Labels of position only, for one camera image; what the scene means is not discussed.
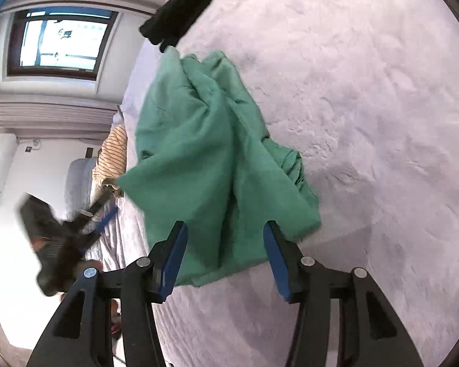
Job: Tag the light grey bedspread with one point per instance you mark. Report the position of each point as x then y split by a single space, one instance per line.
367 122

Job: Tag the green shirt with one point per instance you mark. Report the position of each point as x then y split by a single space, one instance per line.
199 153

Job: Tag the beige striped cloth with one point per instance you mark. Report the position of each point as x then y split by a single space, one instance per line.
113 149

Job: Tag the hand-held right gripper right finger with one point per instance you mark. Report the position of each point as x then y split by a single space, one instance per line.
279 263

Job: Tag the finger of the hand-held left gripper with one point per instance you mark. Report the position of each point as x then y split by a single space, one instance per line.
105 220
99 203

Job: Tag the dark framed window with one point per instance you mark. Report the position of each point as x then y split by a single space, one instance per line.
61 42

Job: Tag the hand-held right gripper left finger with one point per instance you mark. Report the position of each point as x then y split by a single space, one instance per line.
172 260

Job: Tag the black garment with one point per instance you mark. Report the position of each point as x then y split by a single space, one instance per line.
176 11

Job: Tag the white air conditioner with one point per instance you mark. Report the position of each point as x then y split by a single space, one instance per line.
0 168

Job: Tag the grey quilted headboard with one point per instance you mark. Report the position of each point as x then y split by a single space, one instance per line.
80 176

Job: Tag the wall socket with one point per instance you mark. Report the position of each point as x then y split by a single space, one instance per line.
29 147

